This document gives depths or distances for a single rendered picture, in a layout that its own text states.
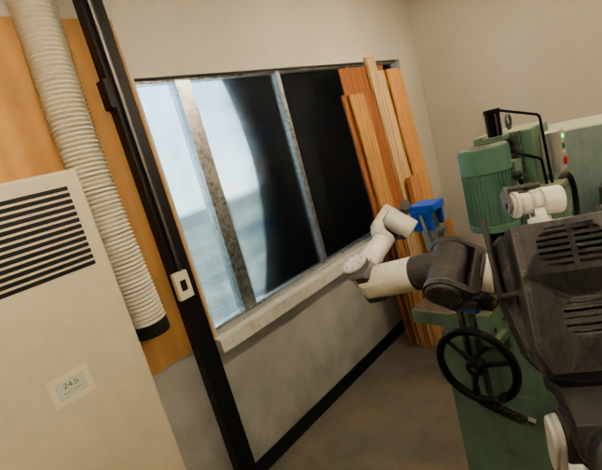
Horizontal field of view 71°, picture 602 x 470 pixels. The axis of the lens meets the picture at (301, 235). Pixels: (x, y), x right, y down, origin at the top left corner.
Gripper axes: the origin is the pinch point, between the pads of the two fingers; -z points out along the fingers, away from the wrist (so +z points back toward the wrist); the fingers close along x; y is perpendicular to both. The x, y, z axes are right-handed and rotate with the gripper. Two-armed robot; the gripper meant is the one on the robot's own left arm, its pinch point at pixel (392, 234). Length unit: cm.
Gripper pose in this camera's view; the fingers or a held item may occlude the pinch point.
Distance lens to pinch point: 165.4
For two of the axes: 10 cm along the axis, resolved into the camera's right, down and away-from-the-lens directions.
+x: 9.9, -0.4, -1.6
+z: -1.6, -1.9, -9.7
